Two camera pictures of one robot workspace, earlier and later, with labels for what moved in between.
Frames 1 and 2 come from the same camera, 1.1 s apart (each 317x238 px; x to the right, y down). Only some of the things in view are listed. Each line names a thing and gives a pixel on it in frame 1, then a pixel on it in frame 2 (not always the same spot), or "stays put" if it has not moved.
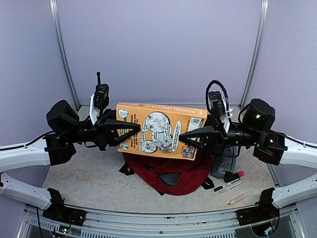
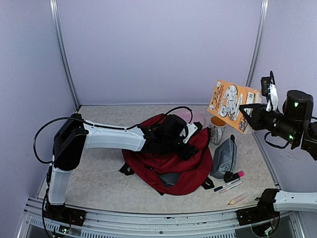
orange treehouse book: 160,129 to 226,100
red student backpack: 170,176 stays put
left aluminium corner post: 62,51 stays put
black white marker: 226,185 stays put
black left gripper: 103,133 to 188,152
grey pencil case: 225,161 stays put
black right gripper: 222,136 to 257,120
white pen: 222,191 stays put
